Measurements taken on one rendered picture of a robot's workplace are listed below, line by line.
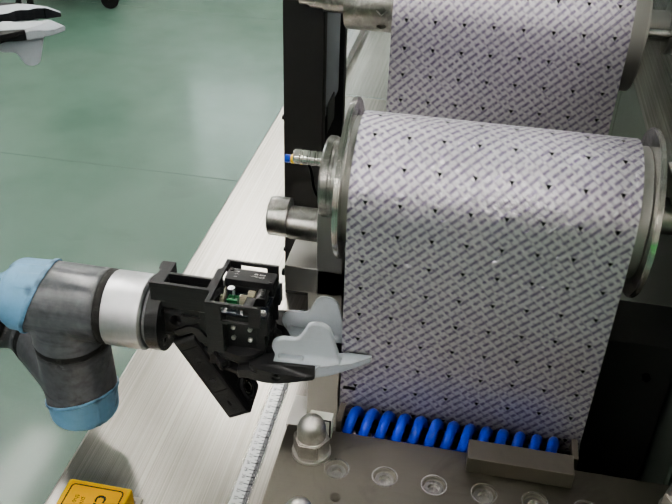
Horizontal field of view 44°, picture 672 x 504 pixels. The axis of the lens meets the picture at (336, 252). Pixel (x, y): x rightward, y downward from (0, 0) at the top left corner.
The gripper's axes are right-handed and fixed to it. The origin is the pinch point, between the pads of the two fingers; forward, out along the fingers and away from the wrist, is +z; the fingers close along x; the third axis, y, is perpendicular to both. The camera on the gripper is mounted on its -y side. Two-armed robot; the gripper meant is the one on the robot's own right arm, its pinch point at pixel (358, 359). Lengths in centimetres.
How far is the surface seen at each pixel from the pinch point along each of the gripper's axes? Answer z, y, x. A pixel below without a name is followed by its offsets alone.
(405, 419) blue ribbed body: 5.1, -4.7, -2.2
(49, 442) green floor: -88, -109, 74
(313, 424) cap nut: -2.7, -1.7, -7.6
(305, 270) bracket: -6.8, 4.4, 7.0
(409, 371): 4.9, -0.4, -0.3
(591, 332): 20.3, 7.2, -0.3
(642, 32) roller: 22.9, 26.0, 24.1
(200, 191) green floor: -92, -109, 205
